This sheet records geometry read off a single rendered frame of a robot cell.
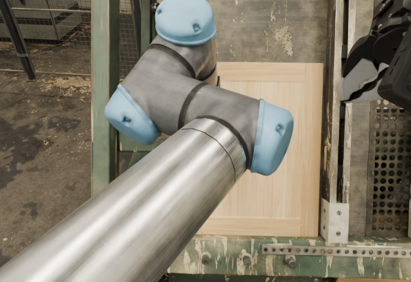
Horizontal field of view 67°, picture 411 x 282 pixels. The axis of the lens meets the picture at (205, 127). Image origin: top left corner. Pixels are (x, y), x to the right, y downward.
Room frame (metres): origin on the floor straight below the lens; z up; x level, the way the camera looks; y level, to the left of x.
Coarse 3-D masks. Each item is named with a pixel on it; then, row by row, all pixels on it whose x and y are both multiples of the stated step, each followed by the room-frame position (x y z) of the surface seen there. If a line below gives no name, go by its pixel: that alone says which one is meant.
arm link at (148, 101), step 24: (168, 48) 0.36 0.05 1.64; (144, 72) 0.33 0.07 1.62; (168, 72) 0.33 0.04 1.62; (192, 72) 0.36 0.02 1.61; (120, 96) 0.31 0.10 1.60; (144, 96) 0.30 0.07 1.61; (168, 96) 0.29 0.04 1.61; (120, 120) 0.28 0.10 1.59; (144, 120) 0.29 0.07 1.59; (168, 120) 0.28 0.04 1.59
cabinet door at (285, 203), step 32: (224, 64) 0.91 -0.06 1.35; (256, 64) 0.91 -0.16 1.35; (288, 64) 0.91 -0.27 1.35; (320, 64) 0.90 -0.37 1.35; (256, 96) 0.85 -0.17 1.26; (288, 96) 0.85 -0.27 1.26; (320, 96) 0.85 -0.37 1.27; (320, 128) 0.79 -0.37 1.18; (288, 160) 0.73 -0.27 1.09; (256, 192) 0.67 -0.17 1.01; (288, 192) 0.67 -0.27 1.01; (224, 224) 0.61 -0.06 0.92; (256, 224) 0.61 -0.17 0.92; (288, 224) 0.60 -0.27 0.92
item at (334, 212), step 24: (336, 0) 0.97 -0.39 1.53; (336, 24) 0.92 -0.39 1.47; (336, 48) 0.88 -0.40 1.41; (336, 72) 0.84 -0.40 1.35; (336, 96) 0.80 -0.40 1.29; (336, 120) 0.76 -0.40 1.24; (336, 144) 0.71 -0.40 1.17; (336, 168) 0.67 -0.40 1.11; (336, 192) 0.65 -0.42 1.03; (336, 216) 0.59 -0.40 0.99; (336, 240) 0.54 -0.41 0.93
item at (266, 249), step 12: (264, 252) 0.53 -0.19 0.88; (276, 252) 0.53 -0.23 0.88; (288, 252) 0.53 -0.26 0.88; (300, 252) 0.53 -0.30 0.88; (312, 252) 0.53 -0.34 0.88; (324, 252) 0.53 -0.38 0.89; (336, 252) 0.53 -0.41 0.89; (348, 252) 0.53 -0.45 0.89; (360, 252) 0.53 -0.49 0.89; (372, 252) 0.53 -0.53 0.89; (384, 252) 0.53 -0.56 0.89; (396, 252) 0.53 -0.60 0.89; (408, 252) 0.53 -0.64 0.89
